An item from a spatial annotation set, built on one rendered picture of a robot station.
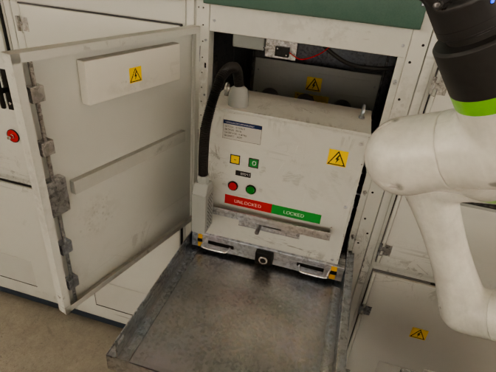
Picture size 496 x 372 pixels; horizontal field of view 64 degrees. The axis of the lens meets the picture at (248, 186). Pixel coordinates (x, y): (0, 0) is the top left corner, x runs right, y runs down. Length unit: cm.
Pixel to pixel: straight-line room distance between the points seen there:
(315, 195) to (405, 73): 44
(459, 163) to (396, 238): 101
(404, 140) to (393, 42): 76
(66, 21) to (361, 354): 174
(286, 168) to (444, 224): 46
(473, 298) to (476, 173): 71
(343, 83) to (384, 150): 140
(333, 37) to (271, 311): 85
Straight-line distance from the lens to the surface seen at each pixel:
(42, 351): 237
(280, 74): 195
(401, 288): 164
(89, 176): 115
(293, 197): 125
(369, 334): 182
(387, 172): 54
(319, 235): 126
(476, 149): 49
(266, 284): 136
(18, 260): 242
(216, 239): 141
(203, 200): 121
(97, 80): 108
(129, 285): 205
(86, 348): 232
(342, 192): 122
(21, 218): 219
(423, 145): 52
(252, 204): 129
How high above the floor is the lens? 179
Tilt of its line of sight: 30 degrees down
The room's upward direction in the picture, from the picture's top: 6 degrees clockwise
